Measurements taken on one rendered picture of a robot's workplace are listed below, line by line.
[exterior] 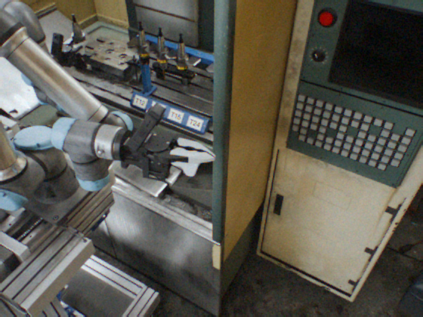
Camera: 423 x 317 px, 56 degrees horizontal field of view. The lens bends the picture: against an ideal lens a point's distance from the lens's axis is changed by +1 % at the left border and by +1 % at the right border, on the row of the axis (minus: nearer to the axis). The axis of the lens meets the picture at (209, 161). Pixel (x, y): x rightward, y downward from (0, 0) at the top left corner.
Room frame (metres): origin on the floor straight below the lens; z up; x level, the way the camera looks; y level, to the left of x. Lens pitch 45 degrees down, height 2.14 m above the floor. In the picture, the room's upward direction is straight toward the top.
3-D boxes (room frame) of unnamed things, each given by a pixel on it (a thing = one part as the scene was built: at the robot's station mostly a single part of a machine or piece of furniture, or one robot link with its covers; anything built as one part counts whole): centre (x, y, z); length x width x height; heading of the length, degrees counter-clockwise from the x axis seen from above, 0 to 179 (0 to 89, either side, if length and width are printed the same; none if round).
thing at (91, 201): (0.86, 0.51, 1.07); 0.40 x 0.13 x 0.09; 150
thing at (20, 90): (2.31, 1.07, 0.75); 0.89 x 0.67 x 0.26; 149
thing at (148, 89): (1.77, 0.33, 1.05); 0.10 x 0.05 x 0.30; 149
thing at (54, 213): (0.84, 0.52, 1.13); 0.36 x 0.22 x 0.06; 150
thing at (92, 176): (0.67, 0.28, 1.46); 0.11 x 0.08 x 0.11; 164
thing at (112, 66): (2.01, 0.53, 0.97); 0.29 x 0.23 x 0.05; 59
